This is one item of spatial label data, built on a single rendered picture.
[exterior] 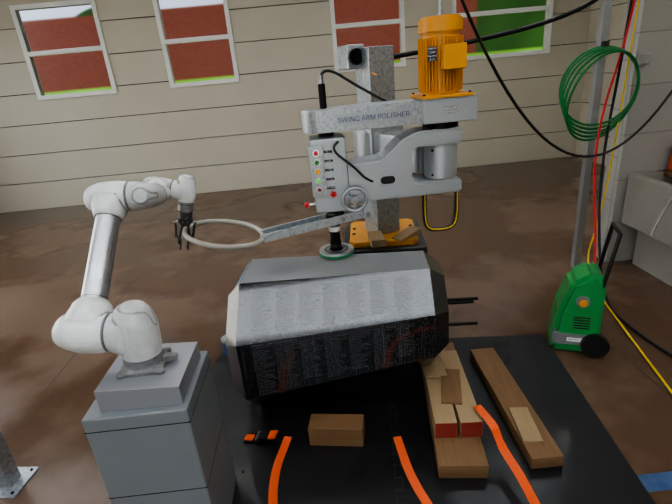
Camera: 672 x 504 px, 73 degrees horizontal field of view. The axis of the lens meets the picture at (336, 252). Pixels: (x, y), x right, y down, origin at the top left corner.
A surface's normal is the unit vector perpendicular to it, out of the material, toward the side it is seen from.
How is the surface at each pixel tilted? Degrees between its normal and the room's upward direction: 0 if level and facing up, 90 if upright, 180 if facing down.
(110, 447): 90
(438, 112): 90
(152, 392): 90
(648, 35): 90
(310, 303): 45
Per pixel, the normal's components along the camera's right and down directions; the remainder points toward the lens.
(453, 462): -0.08, -0.92
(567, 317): -0.31, 0.38
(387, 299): -0.06, -0.40
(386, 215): 0.45, 0.29
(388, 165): 0.08, 0.36
